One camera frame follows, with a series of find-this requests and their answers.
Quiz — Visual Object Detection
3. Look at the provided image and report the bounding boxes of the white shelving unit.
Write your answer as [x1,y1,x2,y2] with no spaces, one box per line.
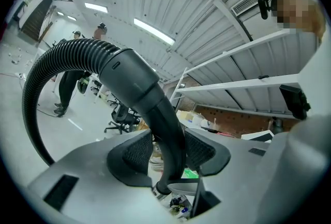
[162,28,331,141]

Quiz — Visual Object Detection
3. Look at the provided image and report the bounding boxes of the black office chair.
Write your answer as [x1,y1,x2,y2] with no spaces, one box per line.
[104,103,142,136]

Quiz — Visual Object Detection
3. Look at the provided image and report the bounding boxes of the tan box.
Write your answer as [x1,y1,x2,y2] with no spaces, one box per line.
[178,111,197,125]

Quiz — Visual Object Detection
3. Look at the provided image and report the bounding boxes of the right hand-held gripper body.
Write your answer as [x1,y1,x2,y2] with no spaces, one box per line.
[240,129,275,144]

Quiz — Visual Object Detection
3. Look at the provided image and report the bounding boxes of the black head camera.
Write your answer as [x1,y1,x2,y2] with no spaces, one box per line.
[258,0,275,20]

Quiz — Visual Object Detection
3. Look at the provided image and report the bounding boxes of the black vacuum hose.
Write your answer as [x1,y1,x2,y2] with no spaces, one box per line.
[22,38,187,195]

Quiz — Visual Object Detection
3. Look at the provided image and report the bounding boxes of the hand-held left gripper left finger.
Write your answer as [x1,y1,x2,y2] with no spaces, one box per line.
[26,128,177,224]

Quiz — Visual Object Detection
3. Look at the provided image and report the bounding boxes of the dark jug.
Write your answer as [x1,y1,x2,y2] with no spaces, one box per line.
[270,117,284,136]

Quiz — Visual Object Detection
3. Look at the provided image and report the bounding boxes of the stack of white dishes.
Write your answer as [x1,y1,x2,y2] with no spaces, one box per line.
[149,155,164,170]

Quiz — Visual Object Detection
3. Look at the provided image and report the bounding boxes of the dark staircase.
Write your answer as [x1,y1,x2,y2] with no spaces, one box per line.
[19,0,54,42]

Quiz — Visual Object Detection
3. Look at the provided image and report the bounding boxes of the scattered small white parts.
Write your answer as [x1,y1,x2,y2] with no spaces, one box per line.
[9,47,33,66]

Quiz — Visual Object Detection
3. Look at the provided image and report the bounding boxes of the white mug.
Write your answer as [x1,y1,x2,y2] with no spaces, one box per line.
[200,119,215,131]

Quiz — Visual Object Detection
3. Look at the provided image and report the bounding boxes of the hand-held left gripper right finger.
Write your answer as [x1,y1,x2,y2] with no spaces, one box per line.
[184,128,270,221]

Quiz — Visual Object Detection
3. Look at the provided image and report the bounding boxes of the ceiling tube light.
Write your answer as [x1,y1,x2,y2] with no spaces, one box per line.
[84,2,109,13]
[133,18,176,46]

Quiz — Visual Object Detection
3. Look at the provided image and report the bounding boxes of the person's head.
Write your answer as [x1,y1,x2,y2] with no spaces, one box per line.
[271,0,311,35]

